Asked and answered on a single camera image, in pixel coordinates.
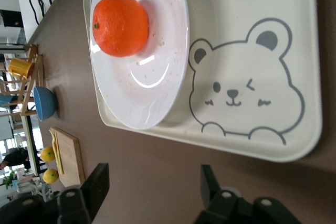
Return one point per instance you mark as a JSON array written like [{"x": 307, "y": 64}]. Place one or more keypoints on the wooden cutting board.
[{"x": 71, "y": 161}]

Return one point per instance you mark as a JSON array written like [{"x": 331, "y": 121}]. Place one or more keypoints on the white round plate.
[{"x": 152, "y": 82}]

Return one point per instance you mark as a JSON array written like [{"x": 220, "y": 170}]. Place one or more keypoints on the person in dark clothes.
[{"x": 15, "y": 158}]

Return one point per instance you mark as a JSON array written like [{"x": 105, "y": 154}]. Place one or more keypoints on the wooden cup rack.
[{"x": 31, "y": 95}]

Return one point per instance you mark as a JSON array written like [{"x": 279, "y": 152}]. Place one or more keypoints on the yellow plastic fork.
[{"x": 53, "y": 142}]

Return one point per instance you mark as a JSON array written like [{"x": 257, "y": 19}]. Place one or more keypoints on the orange fruit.
[{"x": 120, "y": 24}]

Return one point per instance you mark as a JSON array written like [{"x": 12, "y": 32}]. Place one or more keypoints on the blue bowl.
[{"x": 44, "y": 103}]

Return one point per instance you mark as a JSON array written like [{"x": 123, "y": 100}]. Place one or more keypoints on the yellow plastic knife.
[{"x": 60, "y": 162}]

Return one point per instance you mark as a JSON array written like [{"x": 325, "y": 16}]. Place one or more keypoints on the cream bear print tray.
[{"x": 249, "y": 3}]

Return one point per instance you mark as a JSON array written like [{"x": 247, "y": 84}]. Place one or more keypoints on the yellow lemon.
[
  {"x": 47, "y": 154},
  {"x": 50, "y": 176}
]

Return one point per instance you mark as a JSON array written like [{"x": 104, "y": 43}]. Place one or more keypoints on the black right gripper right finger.
[{"x": 210, "y": 187}]

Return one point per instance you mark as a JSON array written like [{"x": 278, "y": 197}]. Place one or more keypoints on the yellow mug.
[{"x": 19, "y": 68}]

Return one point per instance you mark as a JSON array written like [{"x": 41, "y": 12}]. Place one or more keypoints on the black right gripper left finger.
[{"x": 98, "y": 187}]

